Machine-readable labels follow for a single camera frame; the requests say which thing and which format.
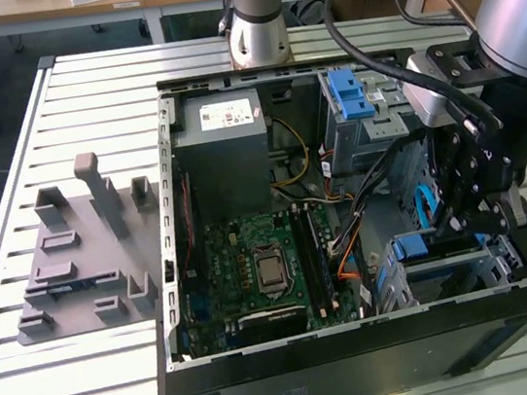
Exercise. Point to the black graphics card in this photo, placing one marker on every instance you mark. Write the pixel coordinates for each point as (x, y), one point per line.
(272, 326)

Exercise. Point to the black PC case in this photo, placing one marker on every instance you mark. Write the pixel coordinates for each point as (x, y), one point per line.
(318, 376)

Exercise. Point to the silver box wrist camera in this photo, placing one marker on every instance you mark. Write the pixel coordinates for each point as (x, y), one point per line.
(426, 96)

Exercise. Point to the black camera bracket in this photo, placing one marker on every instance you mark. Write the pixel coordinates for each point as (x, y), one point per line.
(440, 59)

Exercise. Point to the silver disk bay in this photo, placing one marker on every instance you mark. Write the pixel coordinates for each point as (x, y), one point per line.
(449, 263)

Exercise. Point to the grey parts rack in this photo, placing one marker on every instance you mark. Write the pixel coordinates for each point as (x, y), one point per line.
(84, 252)

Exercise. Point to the grey power supply unit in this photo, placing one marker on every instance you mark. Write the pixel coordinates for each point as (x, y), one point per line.
(226, 173)

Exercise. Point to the black RAM slot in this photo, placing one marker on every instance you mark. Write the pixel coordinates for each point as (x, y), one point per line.
(307, 260)

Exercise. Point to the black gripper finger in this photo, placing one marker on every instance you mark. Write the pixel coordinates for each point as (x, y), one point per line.
(492, 219)
(448, 181)

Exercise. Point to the CPU socket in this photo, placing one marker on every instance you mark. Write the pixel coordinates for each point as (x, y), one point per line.
(277, 295)

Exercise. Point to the green motherboard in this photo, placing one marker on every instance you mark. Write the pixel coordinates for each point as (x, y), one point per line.
(230, 241)

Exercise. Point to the blue drive latch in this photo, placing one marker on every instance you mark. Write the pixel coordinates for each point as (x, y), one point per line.
(350, 97)

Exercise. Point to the silver CPU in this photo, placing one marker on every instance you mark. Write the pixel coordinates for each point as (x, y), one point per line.
(271, 271)

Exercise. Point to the silver drive cage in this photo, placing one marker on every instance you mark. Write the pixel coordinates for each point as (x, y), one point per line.
(359, 144)

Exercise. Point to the RAM stick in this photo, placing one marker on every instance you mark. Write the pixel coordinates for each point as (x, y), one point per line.
(326, 272)
(72, 285)

